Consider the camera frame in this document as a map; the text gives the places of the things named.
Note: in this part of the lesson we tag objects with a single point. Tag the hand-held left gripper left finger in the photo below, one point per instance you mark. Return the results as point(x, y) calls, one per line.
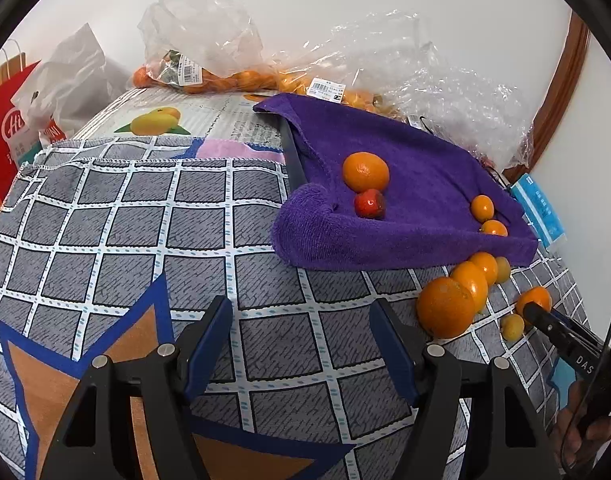
point(208, 345)

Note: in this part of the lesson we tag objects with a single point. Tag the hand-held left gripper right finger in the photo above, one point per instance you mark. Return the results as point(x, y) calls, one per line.
point(393, 345)

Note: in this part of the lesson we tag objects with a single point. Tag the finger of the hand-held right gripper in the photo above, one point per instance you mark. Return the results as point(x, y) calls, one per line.
point(580, 329)
point(560, 347)

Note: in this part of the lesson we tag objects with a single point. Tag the small yellowish citrus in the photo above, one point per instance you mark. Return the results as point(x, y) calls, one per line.
point(512, 326)
point(503, 268)

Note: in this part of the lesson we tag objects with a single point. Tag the small orange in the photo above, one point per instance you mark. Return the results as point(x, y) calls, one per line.
point(483, 207)
point(534, 299)
point(473, 277)
point(494, 228)
point(485, 266)
point(366, 171)

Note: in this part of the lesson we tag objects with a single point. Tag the large orange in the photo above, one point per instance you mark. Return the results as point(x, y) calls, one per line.
point(445, 306)

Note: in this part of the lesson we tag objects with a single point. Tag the small red fruit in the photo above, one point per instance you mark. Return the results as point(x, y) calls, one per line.
point(370, 203)

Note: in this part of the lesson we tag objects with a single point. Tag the person's right hand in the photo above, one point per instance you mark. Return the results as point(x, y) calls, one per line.
point(568, 425)

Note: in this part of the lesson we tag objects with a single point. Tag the blue tissue pack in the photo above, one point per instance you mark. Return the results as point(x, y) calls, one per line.
point(540, 210)

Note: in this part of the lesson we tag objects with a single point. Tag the grey plaid star cloth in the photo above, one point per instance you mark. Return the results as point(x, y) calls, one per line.
point(135, 240)

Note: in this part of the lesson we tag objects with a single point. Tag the purple towel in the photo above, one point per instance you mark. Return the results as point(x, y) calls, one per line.
point(425, 180)

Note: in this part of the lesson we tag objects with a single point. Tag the black clips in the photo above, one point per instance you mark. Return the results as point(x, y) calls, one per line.
point(493, 172)

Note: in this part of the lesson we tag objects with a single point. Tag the white fruit-print mat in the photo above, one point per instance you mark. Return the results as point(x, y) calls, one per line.
point(210, 120)

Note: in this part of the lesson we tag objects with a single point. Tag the clear bag of yellowish fruit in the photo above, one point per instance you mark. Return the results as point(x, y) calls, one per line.
point(465, 105)

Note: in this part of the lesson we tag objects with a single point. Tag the red paper bag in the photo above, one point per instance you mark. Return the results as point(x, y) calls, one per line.
point(5, 150)

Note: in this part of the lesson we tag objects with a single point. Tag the white plastic bag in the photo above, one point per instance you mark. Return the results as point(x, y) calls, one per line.
point(75, 75)

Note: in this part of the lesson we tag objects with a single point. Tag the clear bag of leafy oranges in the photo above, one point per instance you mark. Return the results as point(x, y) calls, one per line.
point(200, 25)

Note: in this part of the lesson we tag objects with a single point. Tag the brown wooden door frame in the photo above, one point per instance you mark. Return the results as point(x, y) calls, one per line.
point(565, 80)

